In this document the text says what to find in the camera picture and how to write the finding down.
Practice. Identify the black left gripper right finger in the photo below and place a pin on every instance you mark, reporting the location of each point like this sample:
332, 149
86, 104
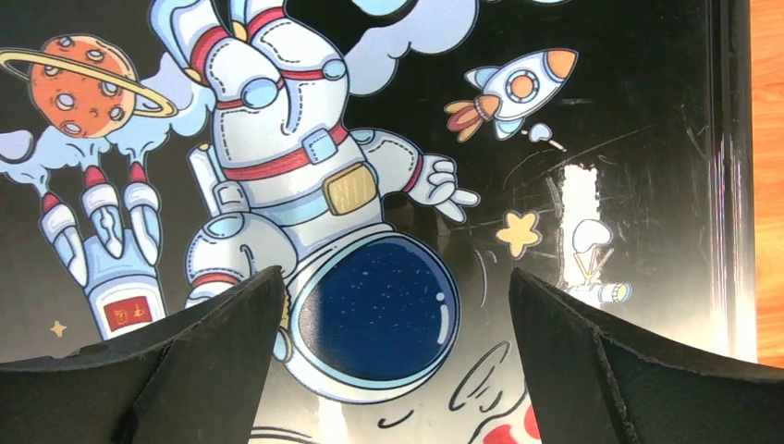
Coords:
596, 378

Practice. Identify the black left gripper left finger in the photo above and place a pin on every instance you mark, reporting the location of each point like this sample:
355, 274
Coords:
196, 376

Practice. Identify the astronaut print suitcase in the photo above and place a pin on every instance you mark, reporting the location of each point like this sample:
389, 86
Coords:
396, 160

